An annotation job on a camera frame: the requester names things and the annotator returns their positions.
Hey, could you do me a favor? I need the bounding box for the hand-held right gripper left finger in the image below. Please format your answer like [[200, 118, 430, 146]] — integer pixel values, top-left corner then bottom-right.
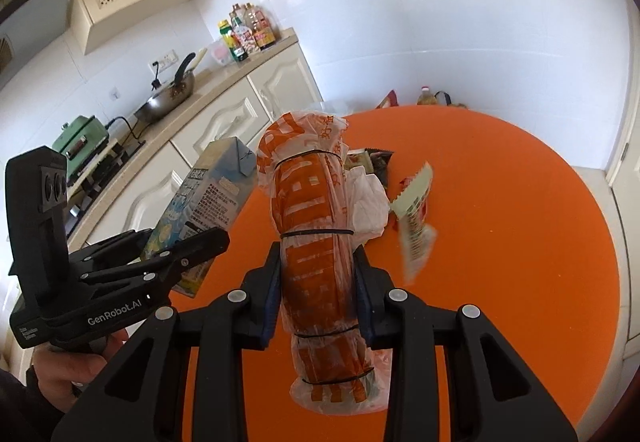
[[50, 242, 283, 442]]

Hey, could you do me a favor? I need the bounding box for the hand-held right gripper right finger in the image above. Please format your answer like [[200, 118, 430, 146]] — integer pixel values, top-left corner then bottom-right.
[[352, 245, 578, 442]]

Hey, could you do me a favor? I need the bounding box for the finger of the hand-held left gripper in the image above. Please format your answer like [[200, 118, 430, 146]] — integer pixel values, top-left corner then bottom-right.
[[67, 229, 153, 273], [80, 226, 231, 295]]

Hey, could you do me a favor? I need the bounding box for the blue white milk carton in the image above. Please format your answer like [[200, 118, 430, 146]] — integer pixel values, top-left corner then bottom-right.
[[141, 136, 260, 298]]

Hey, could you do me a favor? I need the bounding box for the orange printed plastic bag roll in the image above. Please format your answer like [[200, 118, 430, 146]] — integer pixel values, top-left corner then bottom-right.
[[256, 110, 393, 417]]

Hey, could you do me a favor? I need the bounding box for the person's left forearm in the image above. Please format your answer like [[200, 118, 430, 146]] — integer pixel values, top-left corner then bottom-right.
[[0, 364, 81, 442]]

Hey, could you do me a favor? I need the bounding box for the person's left hand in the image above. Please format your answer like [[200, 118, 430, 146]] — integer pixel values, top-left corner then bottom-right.
[[32, 329, 132, 398]]

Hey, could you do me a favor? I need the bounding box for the black gas stove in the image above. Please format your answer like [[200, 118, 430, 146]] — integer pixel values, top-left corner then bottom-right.
[[65, 139, 147, 223]]

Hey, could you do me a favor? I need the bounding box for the green cooking appliance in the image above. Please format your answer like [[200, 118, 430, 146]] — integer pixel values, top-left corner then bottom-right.
[[51, 115, 111, 163]]

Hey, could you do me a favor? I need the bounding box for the crumpled white tissue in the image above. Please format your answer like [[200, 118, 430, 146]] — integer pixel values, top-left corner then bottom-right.
[[345, 165, 391, 243]]

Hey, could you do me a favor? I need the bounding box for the red white snack wrapper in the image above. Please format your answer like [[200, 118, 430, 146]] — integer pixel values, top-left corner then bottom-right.
[[389, 161, 438, 284]]

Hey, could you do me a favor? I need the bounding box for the cream kitchen counter cabinet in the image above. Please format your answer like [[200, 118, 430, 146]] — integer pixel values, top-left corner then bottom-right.
[[0, 27, 326, 353]]

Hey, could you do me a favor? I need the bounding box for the dark snack wrapper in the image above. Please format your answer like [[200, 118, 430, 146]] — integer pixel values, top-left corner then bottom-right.
[[365, 148, 395, 188]]

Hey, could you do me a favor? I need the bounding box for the pink plastic container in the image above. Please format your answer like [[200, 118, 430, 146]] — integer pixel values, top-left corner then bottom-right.
[[207, 40, 231, 68]]

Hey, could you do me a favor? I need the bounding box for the grey range hood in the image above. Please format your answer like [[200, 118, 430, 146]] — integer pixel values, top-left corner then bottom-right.
[[0, 0, 73, 90]]

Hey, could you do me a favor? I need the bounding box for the dark sauce bottle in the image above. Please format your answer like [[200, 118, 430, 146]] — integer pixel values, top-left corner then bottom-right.
[[231, 30, 249, 62]]

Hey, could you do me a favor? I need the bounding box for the yellow capped green bottle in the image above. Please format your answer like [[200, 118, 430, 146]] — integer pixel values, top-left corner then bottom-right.
[[217, 20, 236, 63]]

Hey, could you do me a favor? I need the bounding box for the red white label bottle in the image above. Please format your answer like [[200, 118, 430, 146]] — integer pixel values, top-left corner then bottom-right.
[[237, 25, 261, 53]]

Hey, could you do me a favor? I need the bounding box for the brown sauce bottle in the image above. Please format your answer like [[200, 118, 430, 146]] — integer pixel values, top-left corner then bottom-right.
[[245, 2, 277, 48]]

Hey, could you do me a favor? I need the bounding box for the white panel door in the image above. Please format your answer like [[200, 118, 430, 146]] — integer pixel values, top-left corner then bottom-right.
[[605, 7, 640, 348]]

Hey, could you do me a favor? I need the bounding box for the steel wok with black handle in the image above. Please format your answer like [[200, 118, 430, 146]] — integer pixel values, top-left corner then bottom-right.
[[134, 52, 197, 123]]

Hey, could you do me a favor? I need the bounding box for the white wall socket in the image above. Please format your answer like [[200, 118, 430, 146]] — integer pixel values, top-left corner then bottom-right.
[[148, 50, 178, 73]]

